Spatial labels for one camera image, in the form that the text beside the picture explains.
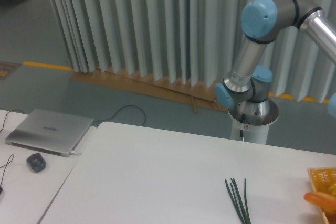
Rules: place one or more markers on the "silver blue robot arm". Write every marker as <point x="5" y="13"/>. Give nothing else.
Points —
<point x="261" y="22"/>

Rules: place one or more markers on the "orange wicker basket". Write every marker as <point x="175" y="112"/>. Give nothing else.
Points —
<point x="321" y="179"/>

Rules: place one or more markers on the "yellow fruit in basket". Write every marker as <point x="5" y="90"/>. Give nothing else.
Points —
<point x="332" y="189"/>

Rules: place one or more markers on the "flat brown cardboard sheet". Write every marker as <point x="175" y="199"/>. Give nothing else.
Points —
<point x="197" y="96"/>

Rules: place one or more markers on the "pale green pleated curtain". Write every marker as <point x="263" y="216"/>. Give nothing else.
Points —
<point x="191" y="41"/>

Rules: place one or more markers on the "silver Huawei laptop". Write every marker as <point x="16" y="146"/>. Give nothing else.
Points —
<point x="51" y="132"/>

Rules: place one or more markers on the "green chive bunch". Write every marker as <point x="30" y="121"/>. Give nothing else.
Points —
<point x="239" y="202"/>

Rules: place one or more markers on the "black computer mouse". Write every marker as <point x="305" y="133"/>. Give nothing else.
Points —
<point x="36" y="162"/>

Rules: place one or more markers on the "brown floor sign mat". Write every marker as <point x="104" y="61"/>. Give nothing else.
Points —
<point x="7" y="68"/>

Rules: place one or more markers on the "orange carrot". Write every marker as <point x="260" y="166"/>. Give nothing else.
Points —
<point x="320" y="199"/>

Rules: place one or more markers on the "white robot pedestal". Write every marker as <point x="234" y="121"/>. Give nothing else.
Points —
<point x="251" y="121"/>

